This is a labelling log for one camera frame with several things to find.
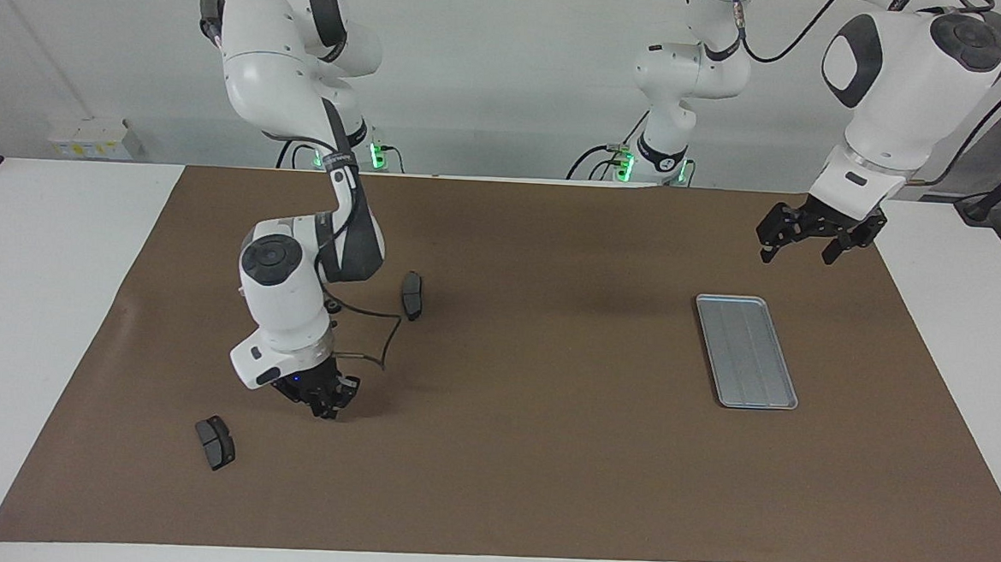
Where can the white wall socket box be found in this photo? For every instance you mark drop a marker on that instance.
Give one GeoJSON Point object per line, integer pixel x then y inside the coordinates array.
{"type": "Point", "coordinates": [88, 144]}

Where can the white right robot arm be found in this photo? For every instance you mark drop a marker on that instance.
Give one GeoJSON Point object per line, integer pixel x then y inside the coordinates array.
{"type": "Point", "coordinates": [281, 304]}

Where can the silver metal tray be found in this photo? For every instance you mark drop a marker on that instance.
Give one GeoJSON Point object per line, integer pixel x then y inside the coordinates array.
{"type": "Point", "coordinates": [749, 354]}

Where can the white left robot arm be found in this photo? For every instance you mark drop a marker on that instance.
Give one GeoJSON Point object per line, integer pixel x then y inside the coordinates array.
{"type": "Point", "coordinates": [905, 79]}

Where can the stacked grey brake pads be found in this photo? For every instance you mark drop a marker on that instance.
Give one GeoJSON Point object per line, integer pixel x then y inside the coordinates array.
{"type": "Point", "coordinates": [215, 442]}

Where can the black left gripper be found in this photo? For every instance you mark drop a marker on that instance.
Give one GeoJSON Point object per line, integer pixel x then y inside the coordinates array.
{"type": "Point", "coordinates": [816, 222]}

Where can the brown table mat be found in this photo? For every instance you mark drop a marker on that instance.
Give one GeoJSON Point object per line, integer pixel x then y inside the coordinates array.
{"type": "Point", "coordinates": [500, 444]}

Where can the single grey brake pad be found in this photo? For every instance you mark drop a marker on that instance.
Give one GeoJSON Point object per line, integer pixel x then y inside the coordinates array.
{"type": "Point", "coordinates": [412, 295]}

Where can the large black bearing gear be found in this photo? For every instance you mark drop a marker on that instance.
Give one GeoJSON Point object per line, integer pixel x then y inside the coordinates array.
{"type": "Point", "coordinates": [334, 307]}

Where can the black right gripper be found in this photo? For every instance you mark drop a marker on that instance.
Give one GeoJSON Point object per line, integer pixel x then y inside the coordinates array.
{"type": "Point", "coordinates": [311, 382]}

